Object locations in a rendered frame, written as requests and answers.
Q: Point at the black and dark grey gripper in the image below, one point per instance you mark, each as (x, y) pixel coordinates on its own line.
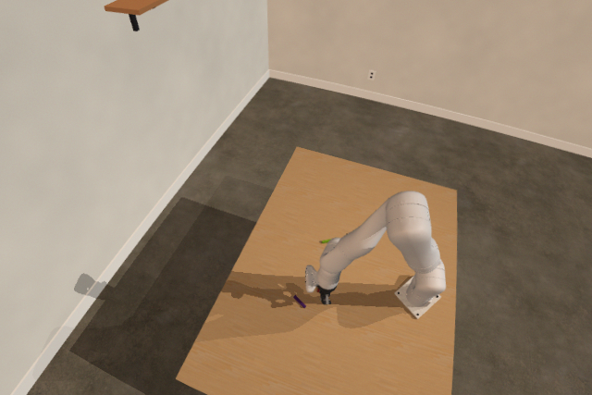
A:
(325, 293)

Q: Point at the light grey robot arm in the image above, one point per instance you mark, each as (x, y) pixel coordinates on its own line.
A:
(409, 230)

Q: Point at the dark purple rod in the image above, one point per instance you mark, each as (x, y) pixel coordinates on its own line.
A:
(299, 301)

